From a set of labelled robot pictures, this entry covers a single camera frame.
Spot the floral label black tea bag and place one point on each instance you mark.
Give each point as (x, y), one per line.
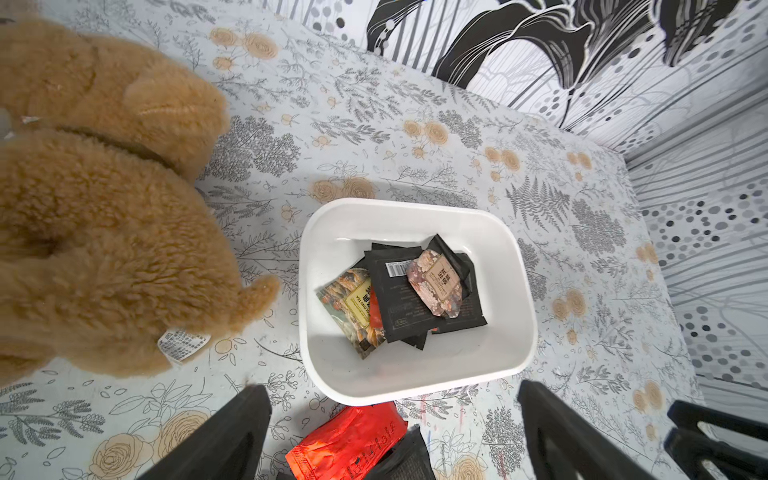
(442, 278)

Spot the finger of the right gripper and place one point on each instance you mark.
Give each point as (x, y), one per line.
(691, 450)
(689, 416)

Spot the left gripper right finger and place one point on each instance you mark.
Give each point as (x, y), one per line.
(562, 445)

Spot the black barcode tea bag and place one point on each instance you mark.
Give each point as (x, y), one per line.
(405, 317)
(408, 460)

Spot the yellow label tea bag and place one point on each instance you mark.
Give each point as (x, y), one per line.
(347, 299)

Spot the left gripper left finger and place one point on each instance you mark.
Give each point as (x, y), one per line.
(227, 446)

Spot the brown teddy bear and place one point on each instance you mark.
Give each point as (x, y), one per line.
(106, 245)

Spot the white plastic storage box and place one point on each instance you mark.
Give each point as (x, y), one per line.
(336, 237)

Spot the red foil tea bag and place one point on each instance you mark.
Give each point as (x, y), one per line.
(349, 445)

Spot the red label black tea bag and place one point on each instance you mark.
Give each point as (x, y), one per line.
(375, 317)

